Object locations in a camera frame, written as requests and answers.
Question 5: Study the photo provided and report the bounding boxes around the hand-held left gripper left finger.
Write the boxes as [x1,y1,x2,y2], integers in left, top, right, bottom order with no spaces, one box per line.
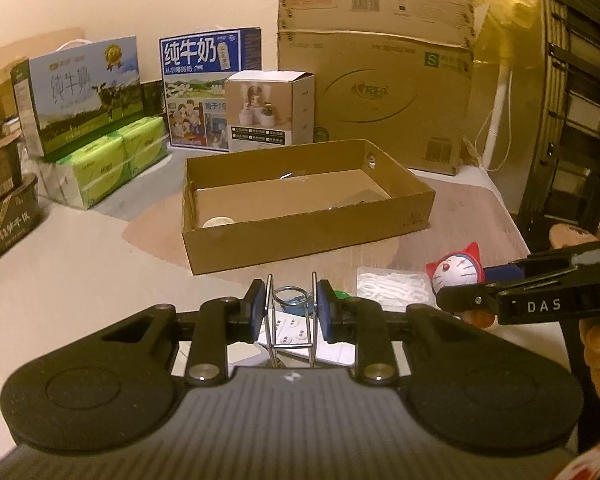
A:
[100,277,268,387]

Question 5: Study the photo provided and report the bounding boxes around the white fan pole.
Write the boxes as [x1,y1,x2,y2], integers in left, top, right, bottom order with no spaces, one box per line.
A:
[481,67,512,171]

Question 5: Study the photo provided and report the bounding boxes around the small white product box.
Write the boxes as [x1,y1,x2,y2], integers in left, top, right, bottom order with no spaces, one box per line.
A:
[224,71,316,153]

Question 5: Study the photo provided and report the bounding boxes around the white power strip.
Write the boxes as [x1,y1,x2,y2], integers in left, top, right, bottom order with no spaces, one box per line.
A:
[256,309,357,367]

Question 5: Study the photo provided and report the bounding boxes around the blue cat toy figure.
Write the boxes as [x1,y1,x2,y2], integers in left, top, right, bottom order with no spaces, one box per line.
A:
[426,242,498,328]

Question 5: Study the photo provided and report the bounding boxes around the blue milk carton box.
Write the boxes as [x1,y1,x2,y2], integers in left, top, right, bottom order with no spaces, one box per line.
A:
[159,26,262,152]

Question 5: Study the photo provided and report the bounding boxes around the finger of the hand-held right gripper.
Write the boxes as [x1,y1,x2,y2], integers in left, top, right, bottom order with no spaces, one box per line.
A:
[436,281,501,317]
[485,241,600,285]

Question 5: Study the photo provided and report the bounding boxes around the clear floss pick box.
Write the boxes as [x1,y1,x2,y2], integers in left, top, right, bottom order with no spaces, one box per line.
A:
[356,266,437,311]

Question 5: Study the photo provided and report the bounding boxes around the green meadow milk carton box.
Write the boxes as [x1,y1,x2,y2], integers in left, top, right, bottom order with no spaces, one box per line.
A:
[11,36,145,157]

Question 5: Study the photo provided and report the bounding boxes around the metal wire clip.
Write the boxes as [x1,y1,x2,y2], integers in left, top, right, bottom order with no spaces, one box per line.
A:
[264,272,317,367]

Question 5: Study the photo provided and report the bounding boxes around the large cardboard box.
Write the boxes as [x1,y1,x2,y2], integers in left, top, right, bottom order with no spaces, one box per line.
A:
[276,0,476,177]

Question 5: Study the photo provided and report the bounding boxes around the green tissue multipack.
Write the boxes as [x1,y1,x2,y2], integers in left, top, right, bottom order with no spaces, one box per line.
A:
[37,116,168,210]

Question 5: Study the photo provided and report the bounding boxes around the cardboard tray box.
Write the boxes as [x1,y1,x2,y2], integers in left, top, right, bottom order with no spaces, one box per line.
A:
[181,139,437,276]

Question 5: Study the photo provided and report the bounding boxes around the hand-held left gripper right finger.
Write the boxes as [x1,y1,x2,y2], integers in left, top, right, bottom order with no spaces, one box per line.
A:
[314,278,456,387]

